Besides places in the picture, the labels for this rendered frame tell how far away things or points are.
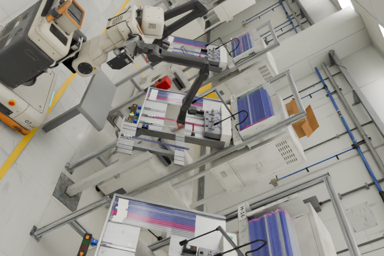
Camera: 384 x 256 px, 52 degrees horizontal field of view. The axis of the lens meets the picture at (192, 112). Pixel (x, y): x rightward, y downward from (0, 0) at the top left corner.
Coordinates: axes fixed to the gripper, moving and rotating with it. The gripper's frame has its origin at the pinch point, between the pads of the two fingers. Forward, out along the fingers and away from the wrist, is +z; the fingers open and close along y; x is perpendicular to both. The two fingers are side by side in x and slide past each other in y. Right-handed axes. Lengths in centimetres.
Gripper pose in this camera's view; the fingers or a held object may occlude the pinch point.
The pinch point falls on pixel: (179, 127)
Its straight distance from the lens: 317.4
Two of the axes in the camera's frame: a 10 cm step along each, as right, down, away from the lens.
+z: -2.1, 8.3, 5.1
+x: -9.8, -2.1, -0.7
